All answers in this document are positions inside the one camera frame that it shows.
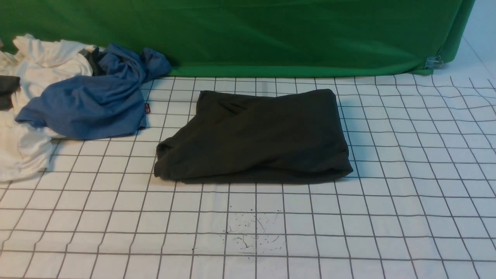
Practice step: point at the metal binder clip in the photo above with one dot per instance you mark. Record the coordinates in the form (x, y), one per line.
(432, 63)

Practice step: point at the white grid tablecloth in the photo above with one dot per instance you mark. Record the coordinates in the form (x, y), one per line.
(420, 203)

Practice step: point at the dark gray long-sleeved shirt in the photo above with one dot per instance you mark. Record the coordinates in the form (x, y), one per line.
(234, 138)

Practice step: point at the white shirt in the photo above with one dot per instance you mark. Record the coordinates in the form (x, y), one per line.
(26, 150)

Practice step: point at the green backdrop cloth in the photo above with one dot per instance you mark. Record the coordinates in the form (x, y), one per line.
(256, 38)

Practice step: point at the dark garment at left edge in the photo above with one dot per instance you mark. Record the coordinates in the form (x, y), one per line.
(8, 85)

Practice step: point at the blue shirt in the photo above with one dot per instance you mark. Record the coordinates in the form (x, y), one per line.
(96, 107)

